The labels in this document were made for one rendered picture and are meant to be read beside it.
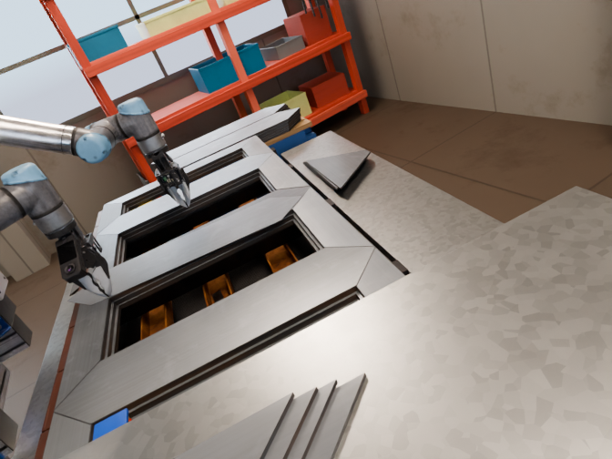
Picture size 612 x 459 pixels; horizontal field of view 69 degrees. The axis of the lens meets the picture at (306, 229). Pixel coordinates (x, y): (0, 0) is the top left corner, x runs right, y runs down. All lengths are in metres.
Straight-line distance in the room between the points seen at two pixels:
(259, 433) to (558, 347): 0.29
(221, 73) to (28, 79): 1.60
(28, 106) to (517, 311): 4.32
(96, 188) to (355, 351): 4.27
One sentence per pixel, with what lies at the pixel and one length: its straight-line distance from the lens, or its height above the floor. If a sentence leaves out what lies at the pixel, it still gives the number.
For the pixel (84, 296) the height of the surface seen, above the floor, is 0.86.
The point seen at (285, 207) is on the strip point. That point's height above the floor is 0.85.
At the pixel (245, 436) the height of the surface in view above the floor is 1.07.
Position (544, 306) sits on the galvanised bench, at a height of 1.05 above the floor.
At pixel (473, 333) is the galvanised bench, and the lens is 0.49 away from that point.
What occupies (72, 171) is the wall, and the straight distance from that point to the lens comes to 4.62.
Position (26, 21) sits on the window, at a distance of 4.52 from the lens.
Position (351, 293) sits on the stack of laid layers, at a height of 0.84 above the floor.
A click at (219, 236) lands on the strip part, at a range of 1.32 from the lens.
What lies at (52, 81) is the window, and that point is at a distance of 4.51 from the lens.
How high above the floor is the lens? 1.41
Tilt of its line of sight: 29 degrees down
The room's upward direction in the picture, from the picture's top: 22 degrees counter-clockwise
